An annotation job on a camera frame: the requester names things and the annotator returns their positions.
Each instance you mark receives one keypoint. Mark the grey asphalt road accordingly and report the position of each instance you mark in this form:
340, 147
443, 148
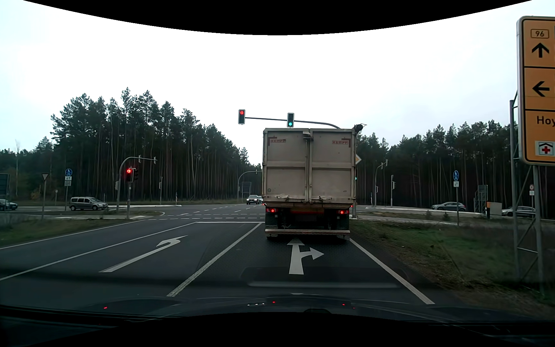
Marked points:
219, 241

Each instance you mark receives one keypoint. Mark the large yellow direction sign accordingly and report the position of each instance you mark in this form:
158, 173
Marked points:
554, 91

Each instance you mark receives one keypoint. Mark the blue round sign on post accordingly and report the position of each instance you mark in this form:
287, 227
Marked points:
456, 183
68, 179

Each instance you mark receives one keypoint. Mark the give way sign on post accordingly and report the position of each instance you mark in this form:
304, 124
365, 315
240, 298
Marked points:
44, 185

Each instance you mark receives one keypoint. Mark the grey tipper lorry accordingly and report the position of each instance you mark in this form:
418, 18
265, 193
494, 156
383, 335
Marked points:
309, 183

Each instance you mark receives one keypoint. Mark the silver car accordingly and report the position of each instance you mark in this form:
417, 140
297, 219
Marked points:
519, 211

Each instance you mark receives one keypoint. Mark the kerbed traffic island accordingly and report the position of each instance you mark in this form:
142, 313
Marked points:
99, 214

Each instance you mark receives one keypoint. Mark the car's own bonnet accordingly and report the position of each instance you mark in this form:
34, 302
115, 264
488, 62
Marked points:
277, 313

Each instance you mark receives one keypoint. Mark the pine wood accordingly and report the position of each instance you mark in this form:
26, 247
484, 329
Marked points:
451, 164
128, 154

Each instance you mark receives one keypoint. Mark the grass verge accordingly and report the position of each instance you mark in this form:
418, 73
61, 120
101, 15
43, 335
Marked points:
475, 255

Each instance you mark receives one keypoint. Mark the dark car with headlights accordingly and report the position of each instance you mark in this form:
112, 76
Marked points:
253, 199

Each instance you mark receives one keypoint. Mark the road markings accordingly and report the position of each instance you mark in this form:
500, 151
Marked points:
298, 258

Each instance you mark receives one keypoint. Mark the traffic light on curved post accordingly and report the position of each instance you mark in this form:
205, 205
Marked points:
129, 174

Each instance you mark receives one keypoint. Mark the grey car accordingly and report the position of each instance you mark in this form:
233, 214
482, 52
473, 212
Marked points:
449, 206

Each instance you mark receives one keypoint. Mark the grey van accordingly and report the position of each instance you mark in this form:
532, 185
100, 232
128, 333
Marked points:
87, 203

